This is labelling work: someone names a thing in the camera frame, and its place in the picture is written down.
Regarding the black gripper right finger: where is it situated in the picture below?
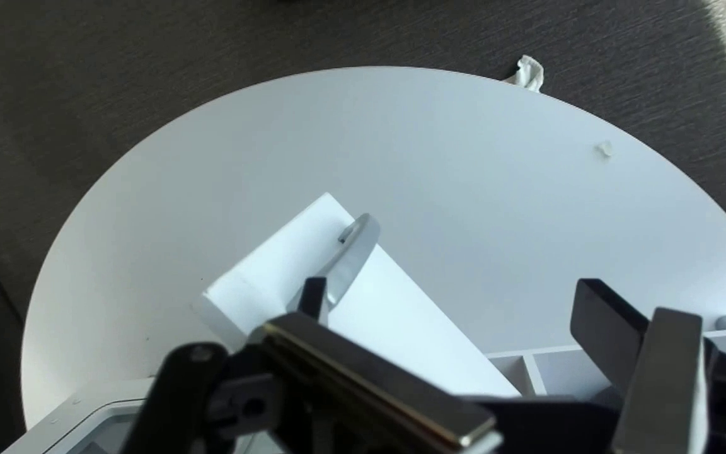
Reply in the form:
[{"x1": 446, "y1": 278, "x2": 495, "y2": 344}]
[{"x1": 567, "y1": 278, "x2": 726, "y2": 454}]

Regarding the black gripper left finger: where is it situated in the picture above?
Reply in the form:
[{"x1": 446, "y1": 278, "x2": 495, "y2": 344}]
[{"x1": 127, "y1": 274, "x2": 504, "y2": 454}]

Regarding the small white door with handle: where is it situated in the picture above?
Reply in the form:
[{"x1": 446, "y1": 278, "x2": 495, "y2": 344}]
[{"x1": 203, "y1": 192, "x2": 522, "y2": 398}]

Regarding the white toy kitchen cabinet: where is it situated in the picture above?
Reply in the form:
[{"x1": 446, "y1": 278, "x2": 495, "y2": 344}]
[{"x1": 5, "y1": 319, "x2": 726, "y2": 454}]

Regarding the white table edge clip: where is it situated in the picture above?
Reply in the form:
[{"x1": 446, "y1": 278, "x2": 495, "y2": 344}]
[{"x1": 503, "y1": 54, "x2": 547, "y2": 93}]

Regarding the grey door handle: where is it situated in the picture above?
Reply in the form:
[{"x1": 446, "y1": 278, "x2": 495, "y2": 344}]
[{"x1": 319, "y1": 213, "x2": 384, "y2": 310}]

